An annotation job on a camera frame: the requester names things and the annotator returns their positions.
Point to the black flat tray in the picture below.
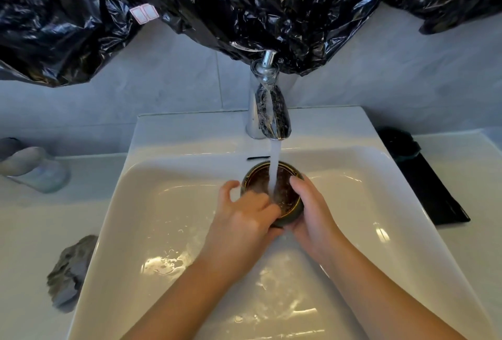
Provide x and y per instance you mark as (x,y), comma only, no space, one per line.
(435,190)

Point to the person's left thumb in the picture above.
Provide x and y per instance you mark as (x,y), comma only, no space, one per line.
(228,192)

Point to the person's right hand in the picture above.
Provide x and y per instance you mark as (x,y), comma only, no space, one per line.
(317,226)

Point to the white red-edged label sticker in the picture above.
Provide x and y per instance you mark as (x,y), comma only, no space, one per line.
(144,13)

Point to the white ceramic sink basin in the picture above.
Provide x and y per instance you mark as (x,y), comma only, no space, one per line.
(157,202)

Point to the chrome faucet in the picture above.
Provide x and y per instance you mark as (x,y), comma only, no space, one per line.
(272,114)

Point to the dark round bowl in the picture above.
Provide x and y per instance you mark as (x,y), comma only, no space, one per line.
(285,195)

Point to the person's right forearm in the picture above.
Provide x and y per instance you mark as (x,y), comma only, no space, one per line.
(376,296)

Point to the dark green scrunchie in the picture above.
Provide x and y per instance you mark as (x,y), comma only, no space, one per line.
(400,143)

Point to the person's right thumb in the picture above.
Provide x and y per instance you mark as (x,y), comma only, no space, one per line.
(301,189)

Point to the person's left forearm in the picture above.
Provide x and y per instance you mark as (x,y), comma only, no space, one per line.
(188,296)

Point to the person's left hand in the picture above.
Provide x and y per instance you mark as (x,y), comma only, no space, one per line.
(231,230)

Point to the large black plastic sheet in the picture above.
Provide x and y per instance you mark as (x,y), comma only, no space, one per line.
(235,2)

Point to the grey crumpled cloth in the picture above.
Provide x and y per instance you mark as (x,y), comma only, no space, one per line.
(70,269)

